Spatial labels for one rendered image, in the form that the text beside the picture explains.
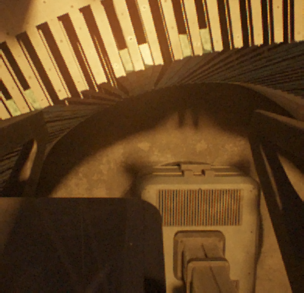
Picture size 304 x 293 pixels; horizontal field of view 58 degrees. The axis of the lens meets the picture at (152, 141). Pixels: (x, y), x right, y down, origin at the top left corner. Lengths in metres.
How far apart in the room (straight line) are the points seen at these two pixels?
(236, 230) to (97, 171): 0.71
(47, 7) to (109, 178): 1.16
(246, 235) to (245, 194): 0.18
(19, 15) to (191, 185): 0.93
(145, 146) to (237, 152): 0.47
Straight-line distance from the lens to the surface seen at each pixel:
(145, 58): 0.31
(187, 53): 0.32
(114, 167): 1.40
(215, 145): 1.42
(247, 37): 0.35
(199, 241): 1.18
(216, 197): 1.17
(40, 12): 0.34
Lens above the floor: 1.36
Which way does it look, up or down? 83 degrees down
